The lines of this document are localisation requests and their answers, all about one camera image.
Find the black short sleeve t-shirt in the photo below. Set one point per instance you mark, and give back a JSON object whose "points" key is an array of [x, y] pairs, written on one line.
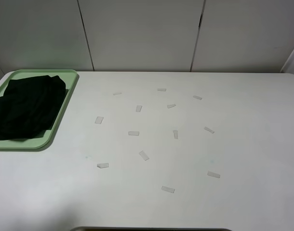
{"points": [[29, 106]]}

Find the clear tape piece inner right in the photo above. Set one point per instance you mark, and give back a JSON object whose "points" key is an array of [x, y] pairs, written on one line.
{"points": [[175, 132]]}

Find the clear tape piece bottom centre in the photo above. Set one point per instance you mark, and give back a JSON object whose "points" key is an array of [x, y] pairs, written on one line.
{"points": [[168, 189]]}

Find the clear tape piece inner top-right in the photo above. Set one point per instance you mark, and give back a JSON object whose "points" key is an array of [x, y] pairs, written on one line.
{"points": [[171, 105]]}

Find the clear tape piece lower left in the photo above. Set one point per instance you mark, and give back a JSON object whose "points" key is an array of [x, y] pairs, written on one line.
{"points": [[103, 165]]}

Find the clear tape piece inner top-left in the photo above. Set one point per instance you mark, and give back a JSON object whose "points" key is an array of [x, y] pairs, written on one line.
{"points": [[138, 108]]}

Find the light green plastic tray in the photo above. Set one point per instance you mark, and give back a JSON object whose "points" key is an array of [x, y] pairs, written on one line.
{"points": [[44, 139]]}

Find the clear tape piece lower right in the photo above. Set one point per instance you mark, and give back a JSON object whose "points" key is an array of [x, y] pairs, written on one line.
{"points": [[212, 174]]}

